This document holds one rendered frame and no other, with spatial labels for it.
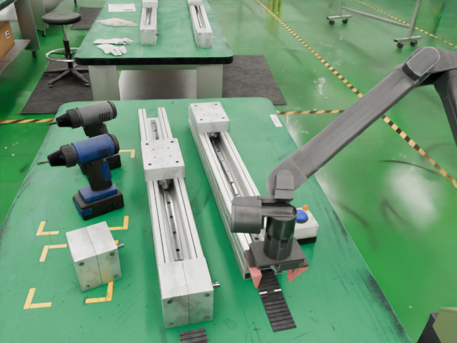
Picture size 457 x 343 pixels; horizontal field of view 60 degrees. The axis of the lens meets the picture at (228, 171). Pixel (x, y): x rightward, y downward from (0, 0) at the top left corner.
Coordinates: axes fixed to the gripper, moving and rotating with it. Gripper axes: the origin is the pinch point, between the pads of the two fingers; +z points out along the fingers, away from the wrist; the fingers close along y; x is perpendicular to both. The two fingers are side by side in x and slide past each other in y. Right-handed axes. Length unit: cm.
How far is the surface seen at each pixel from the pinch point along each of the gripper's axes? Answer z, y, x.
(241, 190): 0.0, -2.0, -33.2
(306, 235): 1.4, -13.7, -13.2
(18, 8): 27, 135, -433
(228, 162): 0.0, -1.8, -48.9
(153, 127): -1, 20, -75
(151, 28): -5, 11, -201
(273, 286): 3.8, -1.1, -1.4
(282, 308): 4.0, -1.1, 4.5
